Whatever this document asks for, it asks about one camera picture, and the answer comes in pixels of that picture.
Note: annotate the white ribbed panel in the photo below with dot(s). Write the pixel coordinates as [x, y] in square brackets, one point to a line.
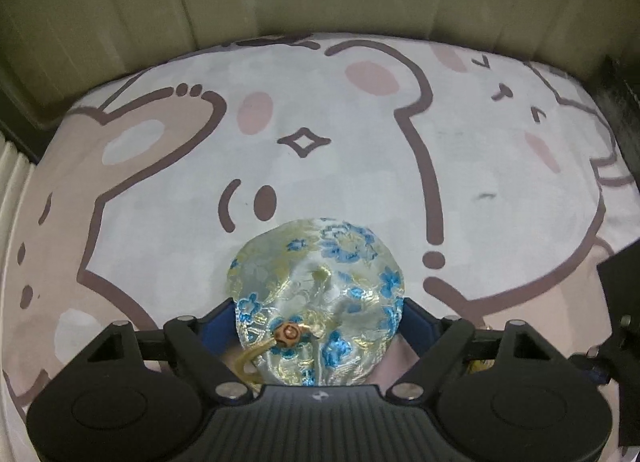
[12, 177]

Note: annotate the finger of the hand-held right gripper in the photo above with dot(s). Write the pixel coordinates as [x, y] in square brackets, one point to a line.
[610, 357]

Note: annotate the blue floral satin pouch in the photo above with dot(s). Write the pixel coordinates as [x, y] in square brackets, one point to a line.
[325, 282]

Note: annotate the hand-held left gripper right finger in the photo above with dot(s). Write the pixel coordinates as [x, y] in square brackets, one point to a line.
[417, 324]

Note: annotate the bear print blanket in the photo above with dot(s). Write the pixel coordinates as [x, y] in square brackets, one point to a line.
[350, 167]

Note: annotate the yellowish card tag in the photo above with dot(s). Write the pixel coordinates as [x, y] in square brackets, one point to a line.
[480, 367]

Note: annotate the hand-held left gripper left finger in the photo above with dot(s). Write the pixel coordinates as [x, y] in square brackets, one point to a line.
[220, 322]

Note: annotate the black plastic-wrapped box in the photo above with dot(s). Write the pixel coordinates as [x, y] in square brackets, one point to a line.
[622, 107]

